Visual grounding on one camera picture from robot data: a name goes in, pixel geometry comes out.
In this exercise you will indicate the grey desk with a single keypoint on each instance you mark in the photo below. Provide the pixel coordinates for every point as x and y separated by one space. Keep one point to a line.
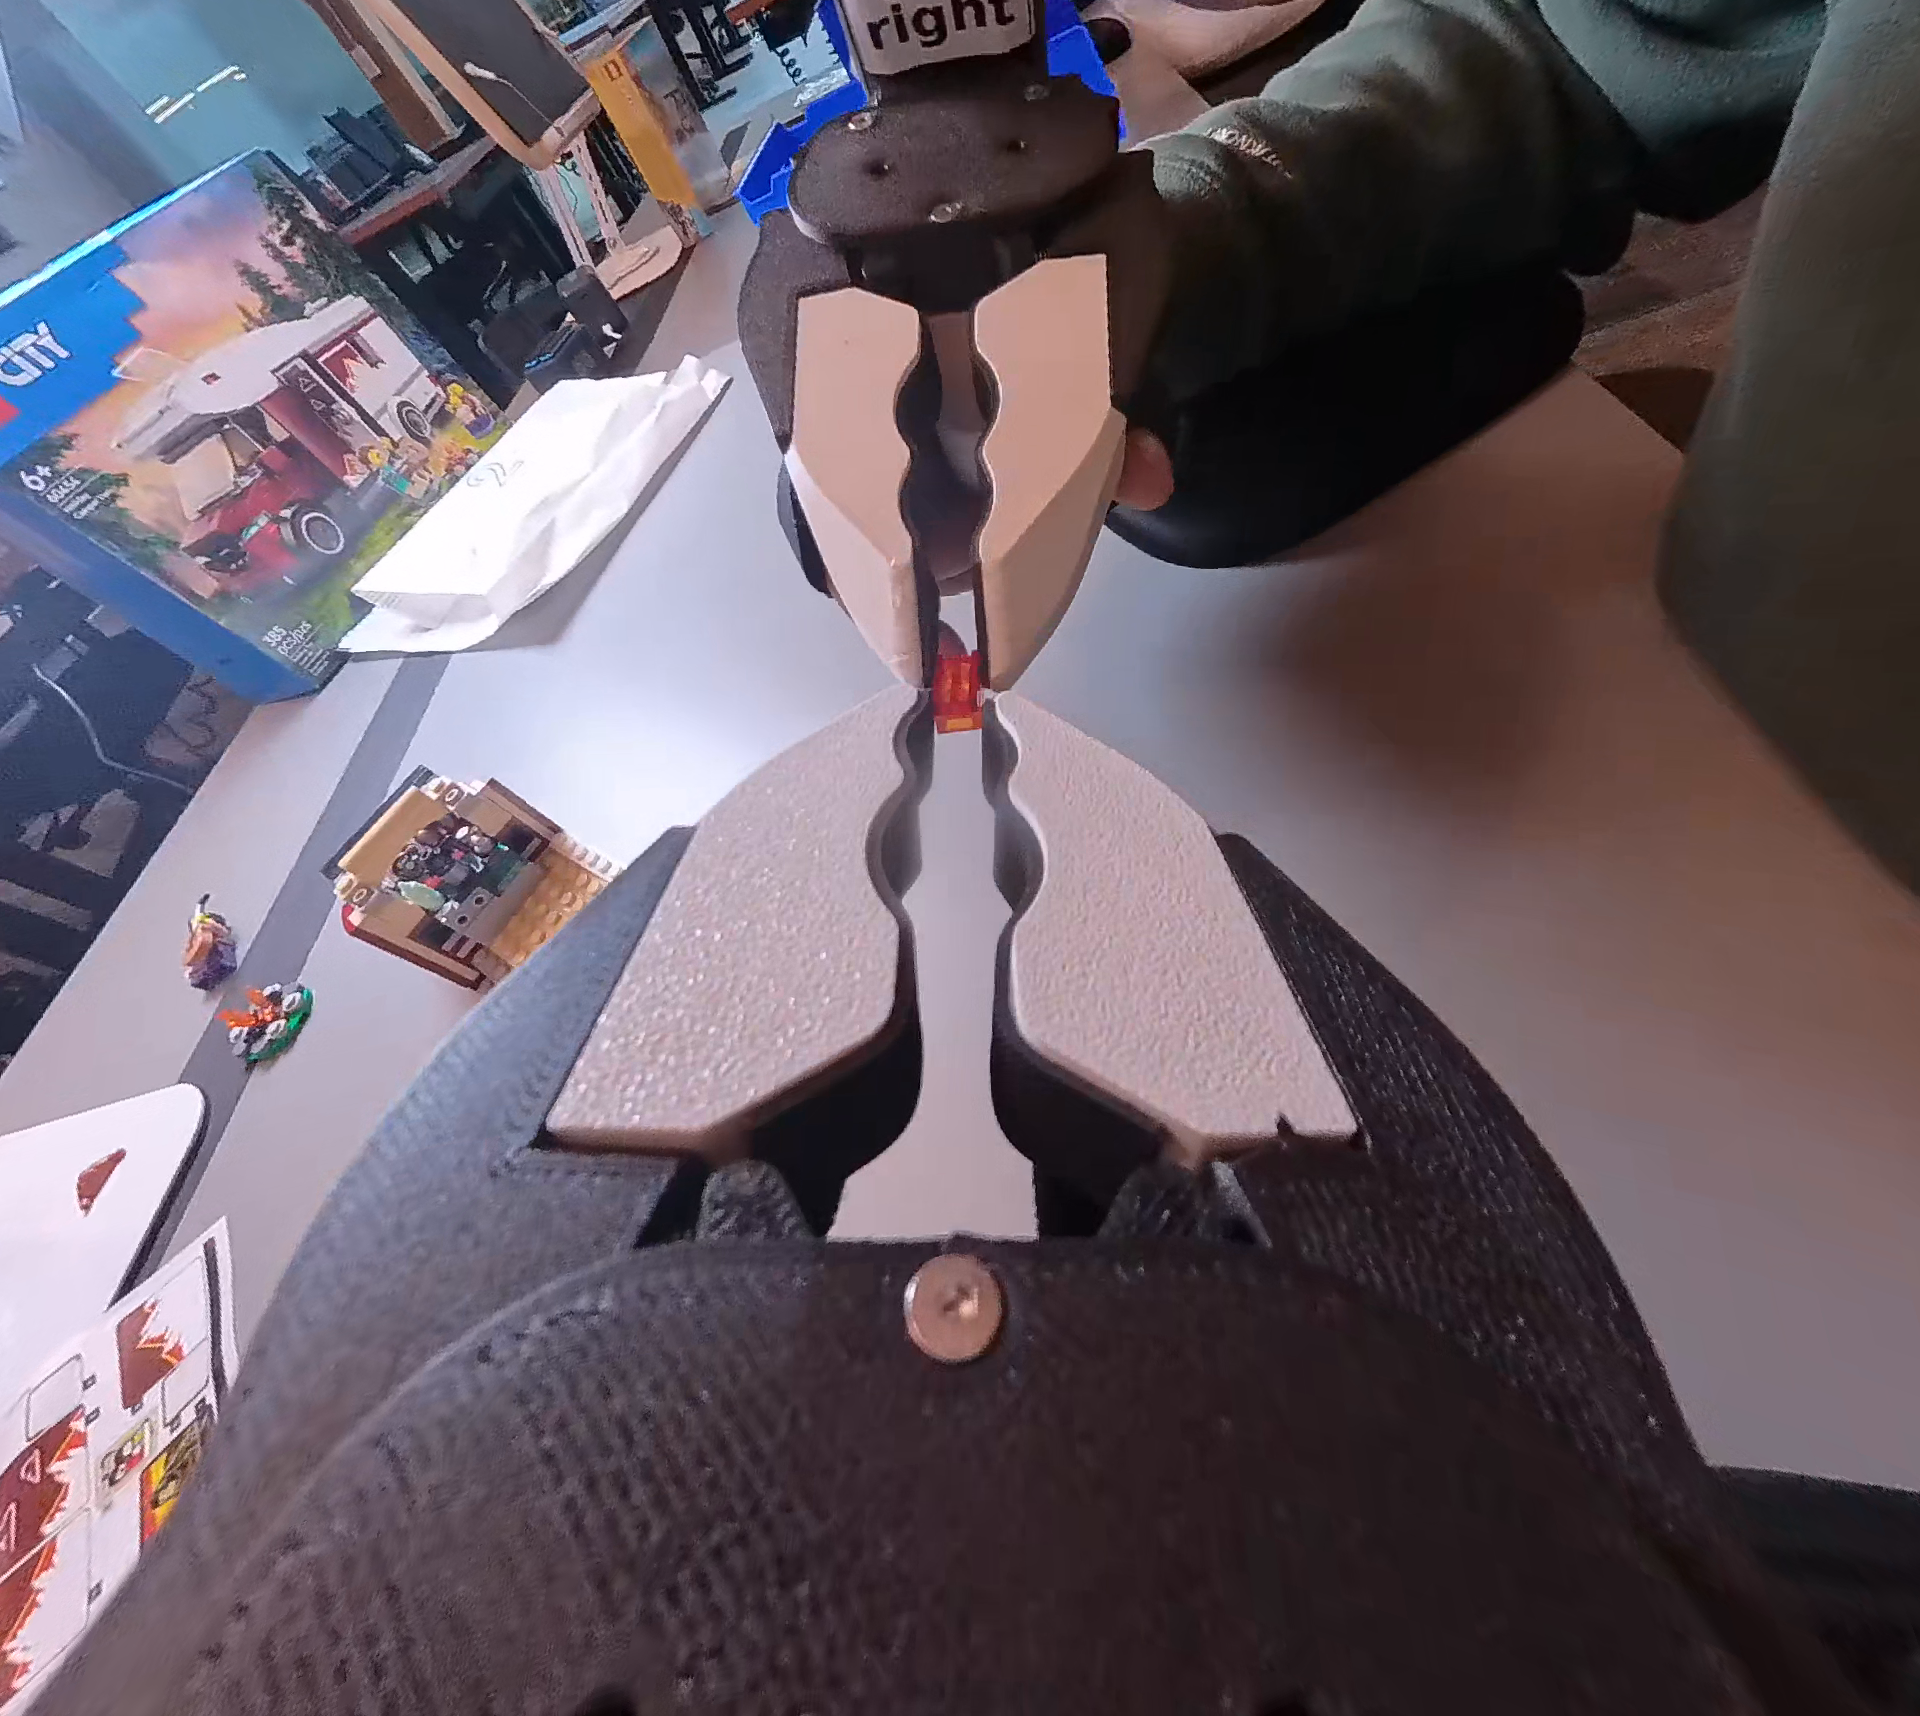
1350 774

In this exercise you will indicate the red tan brick toy truck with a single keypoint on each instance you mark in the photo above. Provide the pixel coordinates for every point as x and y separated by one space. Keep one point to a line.
453 891

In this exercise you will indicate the white paper bag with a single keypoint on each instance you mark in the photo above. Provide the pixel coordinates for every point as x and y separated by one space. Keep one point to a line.
524 504

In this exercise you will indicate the transparent red tile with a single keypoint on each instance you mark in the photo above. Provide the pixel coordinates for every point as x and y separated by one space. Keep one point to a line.
956 692

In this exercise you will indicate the blue toy set box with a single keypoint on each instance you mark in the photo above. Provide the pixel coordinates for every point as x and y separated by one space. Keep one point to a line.
180 428

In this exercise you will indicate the person's right hand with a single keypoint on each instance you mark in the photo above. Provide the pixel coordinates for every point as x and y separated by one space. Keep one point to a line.
1149 475

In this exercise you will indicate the brick campfire on green base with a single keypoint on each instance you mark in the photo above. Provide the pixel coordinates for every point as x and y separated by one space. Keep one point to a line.
270 1027

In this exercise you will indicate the black office chair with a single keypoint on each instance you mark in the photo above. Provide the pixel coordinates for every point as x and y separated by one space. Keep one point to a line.
89 774

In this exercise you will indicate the sticker sheet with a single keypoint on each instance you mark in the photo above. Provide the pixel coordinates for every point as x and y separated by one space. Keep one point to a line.
106 1450

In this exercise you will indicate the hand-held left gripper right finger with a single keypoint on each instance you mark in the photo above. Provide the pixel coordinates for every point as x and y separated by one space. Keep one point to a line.
1173 982

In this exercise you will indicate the brown brick piece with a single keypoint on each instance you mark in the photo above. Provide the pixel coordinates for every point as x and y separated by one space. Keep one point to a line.
101 1178

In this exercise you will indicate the white plastic board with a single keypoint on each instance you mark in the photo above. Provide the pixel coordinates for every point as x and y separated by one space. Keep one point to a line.
73 1195

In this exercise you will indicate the pale wooden board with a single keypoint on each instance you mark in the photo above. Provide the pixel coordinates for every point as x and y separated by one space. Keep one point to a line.
518 144

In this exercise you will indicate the purple toy minifigure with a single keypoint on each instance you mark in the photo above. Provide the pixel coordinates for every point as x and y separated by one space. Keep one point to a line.
210 948

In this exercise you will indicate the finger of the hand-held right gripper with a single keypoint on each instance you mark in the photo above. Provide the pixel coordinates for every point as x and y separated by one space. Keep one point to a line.
848 443
1059 443

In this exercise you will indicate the person's right forearm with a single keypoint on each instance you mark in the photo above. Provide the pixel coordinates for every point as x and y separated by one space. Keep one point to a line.
1427 95

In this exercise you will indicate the blue plastic bin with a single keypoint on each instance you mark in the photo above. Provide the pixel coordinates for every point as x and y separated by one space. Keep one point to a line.
766 179

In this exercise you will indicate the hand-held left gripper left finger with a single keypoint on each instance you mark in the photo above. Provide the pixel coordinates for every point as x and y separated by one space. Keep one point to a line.
749 966

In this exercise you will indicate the yellow tall box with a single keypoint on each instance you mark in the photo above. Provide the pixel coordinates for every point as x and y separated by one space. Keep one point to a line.
641 133

